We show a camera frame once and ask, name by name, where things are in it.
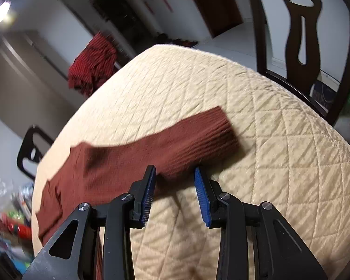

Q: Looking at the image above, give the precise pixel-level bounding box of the red striped cloth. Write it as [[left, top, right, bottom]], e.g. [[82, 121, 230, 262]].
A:
[[68, 32, 119, 97]]

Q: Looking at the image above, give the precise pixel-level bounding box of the dark doorway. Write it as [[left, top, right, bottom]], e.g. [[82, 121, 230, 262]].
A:
[[89, 0, 161, 40]]

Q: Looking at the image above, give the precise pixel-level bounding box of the beige quilted table cover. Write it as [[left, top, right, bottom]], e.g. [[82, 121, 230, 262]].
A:
[[29, 44, 350, 280]]

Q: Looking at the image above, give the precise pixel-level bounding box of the pile of colourful packets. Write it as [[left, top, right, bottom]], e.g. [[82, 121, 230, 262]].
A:
[[0, 178, 35, 272]]

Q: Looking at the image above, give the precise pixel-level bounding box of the ceiling light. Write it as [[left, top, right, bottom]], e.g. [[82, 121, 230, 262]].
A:
[[0, 0, 12, 29]]

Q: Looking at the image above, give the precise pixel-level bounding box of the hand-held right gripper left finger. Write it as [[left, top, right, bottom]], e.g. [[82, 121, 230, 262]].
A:
[[22, 165, 157, 280]]

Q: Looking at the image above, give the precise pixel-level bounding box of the black chair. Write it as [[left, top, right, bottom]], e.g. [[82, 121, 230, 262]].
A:
[[17, 125, 54, 181]]

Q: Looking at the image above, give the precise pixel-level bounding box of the brown wooden door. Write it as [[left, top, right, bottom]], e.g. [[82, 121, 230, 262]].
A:
[[179, 0, 244, 39]]

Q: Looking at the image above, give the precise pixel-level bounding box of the rust brown knit garment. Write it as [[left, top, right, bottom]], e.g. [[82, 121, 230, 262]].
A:
[[36, 106, 244, 280]]

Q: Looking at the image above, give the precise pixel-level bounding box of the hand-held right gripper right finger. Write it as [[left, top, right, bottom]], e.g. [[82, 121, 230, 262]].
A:
[[194, 167, 329, 280]]

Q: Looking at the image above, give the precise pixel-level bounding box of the blue box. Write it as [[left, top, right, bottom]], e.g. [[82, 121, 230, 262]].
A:
[[311, 71, 340, 113]]

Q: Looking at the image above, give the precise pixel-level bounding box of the taupe wardrobe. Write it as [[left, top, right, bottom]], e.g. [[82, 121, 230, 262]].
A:
[[0, 30, 86, 140]]

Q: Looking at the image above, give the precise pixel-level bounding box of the dark wooden dining chair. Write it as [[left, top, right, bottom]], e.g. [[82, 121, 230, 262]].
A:
[[245, 0, 350, 127]]

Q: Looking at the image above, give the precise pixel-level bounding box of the pile of shoes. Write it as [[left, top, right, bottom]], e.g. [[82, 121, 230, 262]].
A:
[[156, 33, 199, 49]]

